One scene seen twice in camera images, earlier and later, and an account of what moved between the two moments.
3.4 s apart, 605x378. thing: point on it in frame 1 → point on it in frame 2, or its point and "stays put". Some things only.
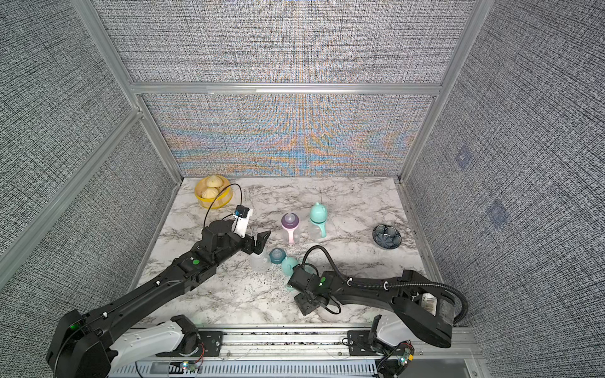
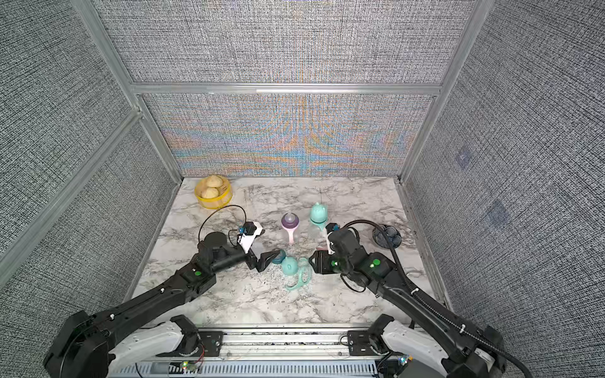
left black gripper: x=250 y=248 → x=262 y=263
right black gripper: x=302 y=305 → x=322 y=260
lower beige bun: x=210 y=193 stays put
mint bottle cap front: x=318 y=213 stays put
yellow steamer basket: x=208 y=187 stays put
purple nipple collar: x=290 y=220 stays put
